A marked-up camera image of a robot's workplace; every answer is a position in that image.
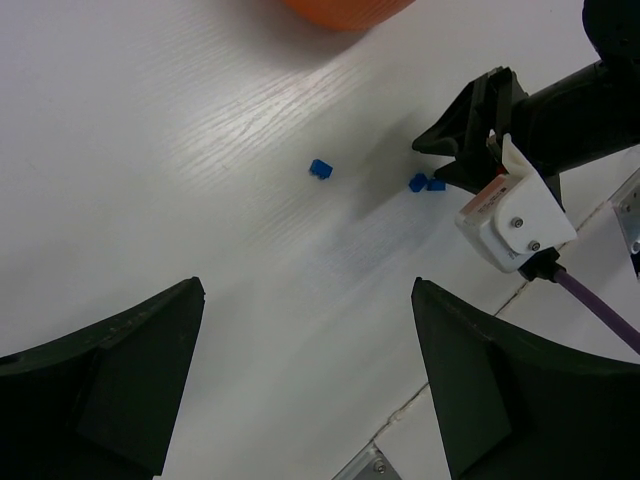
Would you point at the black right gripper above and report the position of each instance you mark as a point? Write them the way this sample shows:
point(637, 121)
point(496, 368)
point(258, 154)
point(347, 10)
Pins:
point(581, 118)

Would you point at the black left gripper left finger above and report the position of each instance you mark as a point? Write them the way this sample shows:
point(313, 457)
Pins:
point(101, 402)

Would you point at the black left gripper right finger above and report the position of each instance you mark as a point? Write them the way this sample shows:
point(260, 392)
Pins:
point(513, 405)

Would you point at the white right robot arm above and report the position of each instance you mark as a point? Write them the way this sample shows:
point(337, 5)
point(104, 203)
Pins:
point(613, 29)

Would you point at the small blue lego cube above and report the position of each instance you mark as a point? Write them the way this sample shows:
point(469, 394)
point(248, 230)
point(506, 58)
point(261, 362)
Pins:
point(435, 185)

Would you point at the small blue lego piece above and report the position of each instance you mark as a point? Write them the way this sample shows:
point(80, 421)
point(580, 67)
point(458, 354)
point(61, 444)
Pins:
point(418, 183)

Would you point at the small blue lego brick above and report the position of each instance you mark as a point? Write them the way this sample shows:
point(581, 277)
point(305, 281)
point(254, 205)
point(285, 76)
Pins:
point(320, 169)

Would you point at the orange round divided container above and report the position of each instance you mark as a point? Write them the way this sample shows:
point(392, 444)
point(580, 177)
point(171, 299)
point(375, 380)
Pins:
point(348, 15)

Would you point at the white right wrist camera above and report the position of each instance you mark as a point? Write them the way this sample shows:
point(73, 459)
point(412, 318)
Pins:
point(515, 216)

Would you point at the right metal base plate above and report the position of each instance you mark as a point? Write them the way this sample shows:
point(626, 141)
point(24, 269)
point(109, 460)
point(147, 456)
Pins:
point(625, 203)

